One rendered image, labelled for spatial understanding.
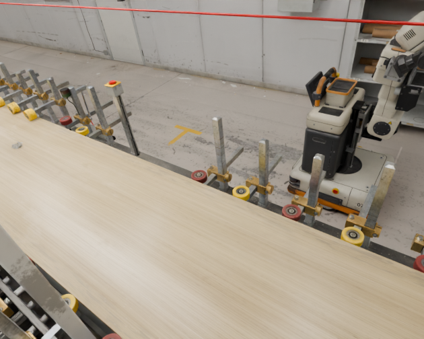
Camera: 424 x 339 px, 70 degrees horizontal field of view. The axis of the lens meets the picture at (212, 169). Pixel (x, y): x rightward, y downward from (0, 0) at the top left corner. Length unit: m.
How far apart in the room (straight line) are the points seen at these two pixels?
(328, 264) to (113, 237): 0.86
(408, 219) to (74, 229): 2.31
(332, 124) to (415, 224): 1.04
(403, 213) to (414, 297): 1.61
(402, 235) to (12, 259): 2.37
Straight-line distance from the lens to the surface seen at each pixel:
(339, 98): 2.26
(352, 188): 2.45
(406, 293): 1.22
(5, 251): 0.85
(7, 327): 1.23
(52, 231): 1.54
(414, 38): 2.07
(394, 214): 2.74
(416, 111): 3.87
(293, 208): 1.35
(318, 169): 1.31
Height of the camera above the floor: 1.89
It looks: 39 degrees down
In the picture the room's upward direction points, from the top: 8 degrees counter-clockwise
